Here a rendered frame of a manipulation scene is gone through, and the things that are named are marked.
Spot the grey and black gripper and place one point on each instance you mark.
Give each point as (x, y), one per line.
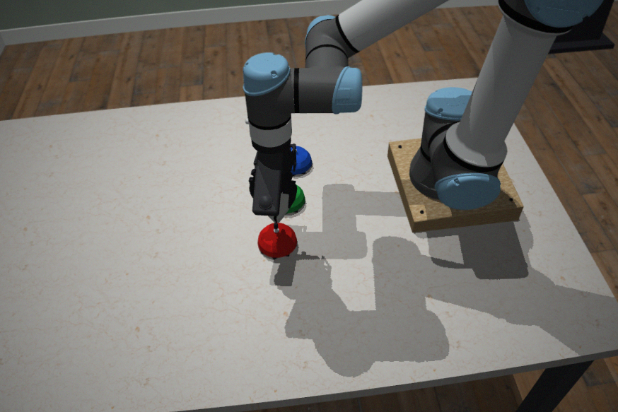
(288, 186)

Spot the blue dome bell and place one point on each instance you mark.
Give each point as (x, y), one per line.
(303, 161)

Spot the green bell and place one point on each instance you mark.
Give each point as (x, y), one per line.
(299, 201)

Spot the red bell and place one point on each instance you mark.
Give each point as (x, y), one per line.
(277, 240)

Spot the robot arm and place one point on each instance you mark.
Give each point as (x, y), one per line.
(463, 171)

